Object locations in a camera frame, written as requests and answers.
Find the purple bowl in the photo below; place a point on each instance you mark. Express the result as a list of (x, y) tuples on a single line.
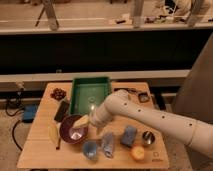
[(69, 134)]

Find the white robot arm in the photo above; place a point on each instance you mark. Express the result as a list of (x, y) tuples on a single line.
[(192, 132)]

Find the yellow round fruit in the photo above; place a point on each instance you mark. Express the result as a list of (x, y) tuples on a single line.
[(137, 153)]

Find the blue sponge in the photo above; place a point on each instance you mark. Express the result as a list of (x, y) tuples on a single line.
[(128, 136)]

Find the small blue cup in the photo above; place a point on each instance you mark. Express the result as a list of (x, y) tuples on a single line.
[(89, 150)]

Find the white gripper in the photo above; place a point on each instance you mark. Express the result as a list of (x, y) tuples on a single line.
[(98, 118)]

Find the small black square box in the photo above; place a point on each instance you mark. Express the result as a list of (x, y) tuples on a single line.
[(143, 97)]

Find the dark grape bunch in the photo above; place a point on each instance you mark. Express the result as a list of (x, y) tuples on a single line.
[(58, 94)]

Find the green plastic tray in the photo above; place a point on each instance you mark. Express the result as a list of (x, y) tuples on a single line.
[(88, 93)]

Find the black rectangular block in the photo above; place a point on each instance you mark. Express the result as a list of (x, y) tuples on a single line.
[(63, 107)]

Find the blue power box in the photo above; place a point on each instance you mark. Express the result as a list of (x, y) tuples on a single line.
[(29, 113)]

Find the black handled knife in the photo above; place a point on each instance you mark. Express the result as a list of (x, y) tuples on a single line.
[(130, 90)]

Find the small metal cup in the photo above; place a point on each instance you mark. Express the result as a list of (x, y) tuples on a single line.
[(148, 138)]

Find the yellow banana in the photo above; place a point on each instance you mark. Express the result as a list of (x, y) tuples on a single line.
[(54, 135)]

